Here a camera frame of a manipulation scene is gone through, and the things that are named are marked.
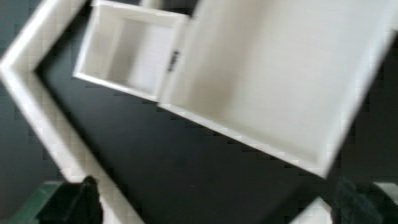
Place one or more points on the white fence rail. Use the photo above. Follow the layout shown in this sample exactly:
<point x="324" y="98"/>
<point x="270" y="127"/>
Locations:
<point x="39" y="32"/>
<point x="62" y="142"/>

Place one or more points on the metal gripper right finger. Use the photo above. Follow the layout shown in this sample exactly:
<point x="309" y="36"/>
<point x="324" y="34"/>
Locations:
<point x="363" y="206"/>

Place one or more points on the white drawer box without knob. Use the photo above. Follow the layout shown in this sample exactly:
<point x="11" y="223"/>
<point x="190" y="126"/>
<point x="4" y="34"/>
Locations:
<point x="128" y="47"/>

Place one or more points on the white front fence rail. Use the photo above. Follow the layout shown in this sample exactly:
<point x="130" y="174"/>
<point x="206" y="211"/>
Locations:
<point x="62" y="142"/>

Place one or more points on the white left fence rail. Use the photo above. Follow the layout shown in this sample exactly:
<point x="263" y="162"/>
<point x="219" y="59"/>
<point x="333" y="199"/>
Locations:
<point x="39" y="32"/>

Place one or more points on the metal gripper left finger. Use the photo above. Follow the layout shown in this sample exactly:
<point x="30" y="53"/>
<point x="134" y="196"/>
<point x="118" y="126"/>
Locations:
<point x="62" y="204"/>

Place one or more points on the white drawer cabinet housing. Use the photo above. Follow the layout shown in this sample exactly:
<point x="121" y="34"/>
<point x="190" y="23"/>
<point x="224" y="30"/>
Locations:
<point x="274" y="71"/>

